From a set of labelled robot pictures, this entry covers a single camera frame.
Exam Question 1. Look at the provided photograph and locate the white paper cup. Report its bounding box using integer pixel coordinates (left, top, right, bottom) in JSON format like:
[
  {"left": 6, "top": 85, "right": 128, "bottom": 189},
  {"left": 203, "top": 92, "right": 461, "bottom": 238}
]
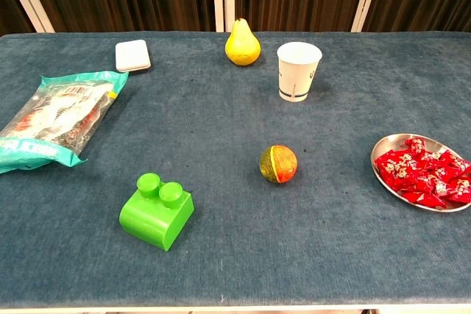
[{"left": 276, "top": 41, "right": 324, "bottom": 103}]

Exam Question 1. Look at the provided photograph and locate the silver metal plate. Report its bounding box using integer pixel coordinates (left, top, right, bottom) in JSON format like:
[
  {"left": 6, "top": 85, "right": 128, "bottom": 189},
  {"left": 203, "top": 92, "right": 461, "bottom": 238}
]
[{"left": 370, "top": 132, "right": 471, "bottom": 214}]

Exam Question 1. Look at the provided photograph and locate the blue table cloth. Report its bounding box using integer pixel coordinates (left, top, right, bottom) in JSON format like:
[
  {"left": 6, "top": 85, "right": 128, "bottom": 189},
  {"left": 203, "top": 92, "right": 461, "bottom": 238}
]
[{"left": 0, "top": 31, "right": 471, "bottom": 310}]

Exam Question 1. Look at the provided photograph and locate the yellow toy pear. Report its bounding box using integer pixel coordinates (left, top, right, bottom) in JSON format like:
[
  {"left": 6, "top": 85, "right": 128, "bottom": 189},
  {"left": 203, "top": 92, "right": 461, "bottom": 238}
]
[{"left": 224, "top": 18, "right": 262, "bottom": 67}]

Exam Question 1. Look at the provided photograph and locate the green toy building block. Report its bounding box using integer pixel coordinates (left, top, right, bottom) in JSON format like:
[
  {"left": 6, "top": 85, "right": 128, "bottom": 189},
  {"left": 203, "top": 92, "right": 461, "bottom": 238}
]
[{"left": 118, "top": 172, "right": 195, "bottom": 252}]

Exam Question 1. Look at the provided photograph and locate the white rectangular box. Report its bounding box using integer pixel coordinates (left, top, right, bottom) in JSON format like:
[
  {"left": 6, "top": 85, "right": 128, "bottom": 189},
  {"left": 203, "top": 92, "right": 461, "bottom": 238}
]
[{"left": 114, "top": 39, "right": 152, "bottom": 74}]

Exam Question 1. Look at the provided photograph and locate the teal clear snack bag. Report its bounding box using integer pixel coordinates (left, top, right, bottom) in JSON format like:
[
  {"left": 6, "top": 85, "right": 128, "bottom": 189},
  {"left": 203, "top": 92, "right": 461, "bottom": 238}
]
[{"left": 0, "top": 70, "right": 130, "bottom": 175}]

